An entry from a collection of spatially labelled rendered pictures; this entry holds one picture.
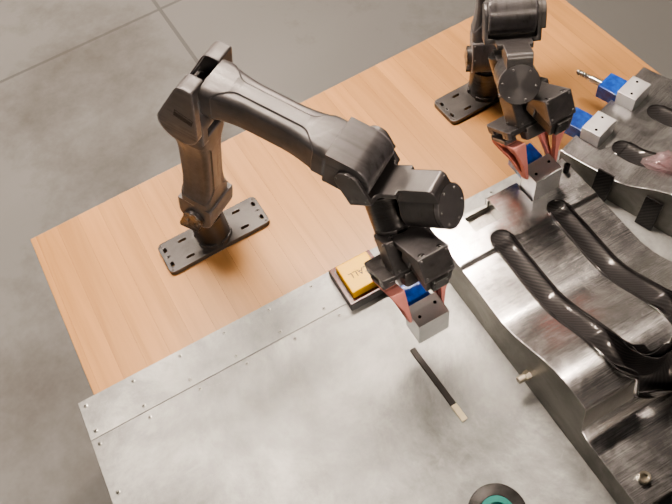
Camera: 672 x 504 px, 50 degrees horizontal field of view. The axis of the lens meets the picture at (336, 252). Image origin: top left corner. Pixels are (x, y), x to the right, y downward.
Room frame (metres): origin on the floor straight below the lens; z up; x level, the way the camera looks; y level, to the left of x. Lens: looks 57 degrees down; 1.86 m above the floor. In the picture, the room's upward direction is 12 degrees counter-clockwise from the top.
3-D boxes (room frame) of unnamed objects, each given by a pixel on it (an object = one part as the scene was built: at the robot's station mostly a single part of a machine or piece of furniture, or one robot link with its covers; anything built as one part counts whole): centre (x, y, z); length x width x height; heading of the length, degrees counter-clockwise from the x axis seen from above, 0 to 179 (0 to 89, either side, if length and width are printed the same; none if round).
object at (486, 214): (0.65, -0.24, 0.87); 0.05 x 0.05 x 0.04; 18
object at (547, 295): (0.46, -0.36, 0.92); 0.35 x 0.16 x 0.09; 18
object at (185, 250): (0.78, 0.21, 0.84); 0.20 x 0.07 x 0.08; 110
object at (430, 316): (0.51, -0.09, 0.94); 0.13 x 0.05 x 0.05; 19
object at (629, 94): (0.89, -0.55, 0.86); 0.13 x 0.05 x 0.05; 35
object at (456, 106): (0.99, -0.35, 0.84); 0.20 x 0.07 x 0.08; 110
